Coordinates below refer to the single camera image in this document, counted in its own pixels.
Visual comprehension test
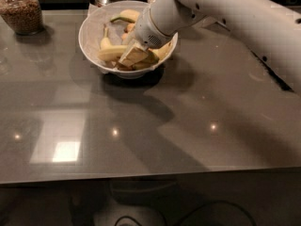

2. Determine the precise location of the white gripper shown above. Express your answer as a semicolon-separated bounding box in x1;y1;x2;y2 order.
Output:
119;7;173;67

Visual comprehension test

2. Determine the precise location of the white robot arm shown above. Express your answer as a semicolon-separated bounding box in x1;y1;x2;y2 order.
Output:
119;0;301;93

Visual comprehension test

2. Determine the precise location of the orange banana lower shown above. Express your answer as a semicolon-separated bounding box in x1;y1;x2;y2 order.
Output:
121;33;128;41

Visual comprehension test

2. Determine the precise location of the orange banana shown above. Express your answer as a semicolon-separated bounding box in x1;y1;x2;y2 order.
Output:
121;33;128;41
125;24;135;33

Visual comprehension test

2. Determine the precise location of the orange banana upper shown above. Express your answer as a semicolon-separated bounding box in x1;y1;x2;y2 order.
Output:
125;24;135;33

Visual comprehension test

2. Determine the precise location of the green-yellow banana front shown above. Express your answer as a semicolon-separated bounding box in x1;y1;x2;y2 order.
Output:
98;45;127;61

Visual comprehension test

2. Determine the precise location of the green-yellow banana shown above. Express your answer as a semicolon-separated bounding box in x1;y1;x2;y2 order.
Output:
110;9;140;24
98;45;127;61

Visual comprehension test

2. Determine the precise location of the small yellow banana left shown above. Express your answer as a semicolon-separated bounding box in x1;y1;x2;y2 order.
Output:
100;24;112;50

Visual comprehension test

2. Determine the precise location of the yellow banana right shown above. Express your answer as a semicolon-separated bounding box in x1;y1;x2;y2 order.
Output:
151;41;172;60

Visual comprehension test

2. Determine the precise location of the white bowl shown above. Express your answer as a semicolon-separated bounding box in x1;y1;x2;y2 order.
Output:
78;1;178;79

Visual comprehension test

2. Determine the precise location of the green-yellow banana back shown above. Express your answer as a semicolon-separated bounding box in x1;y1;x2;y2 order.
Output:
110;9;140;24

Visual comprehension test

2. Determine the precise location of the white paper bowl liner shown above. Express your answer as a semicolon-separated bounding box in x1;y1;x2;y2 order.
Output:
78;1;159;79

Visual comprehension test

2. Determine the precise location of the glass jar of grains left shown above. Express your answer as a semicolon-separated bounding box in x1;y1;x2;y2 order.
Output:
0;0;43;35

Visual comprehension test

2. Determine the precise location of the black rubber mat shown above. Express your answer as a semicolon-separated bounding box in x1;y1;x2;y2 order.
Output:
251;52;293;92

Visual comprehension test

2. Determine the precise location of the black cable under table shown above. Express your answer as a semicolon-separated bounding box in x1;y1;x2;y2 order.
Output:
114;200;258;226

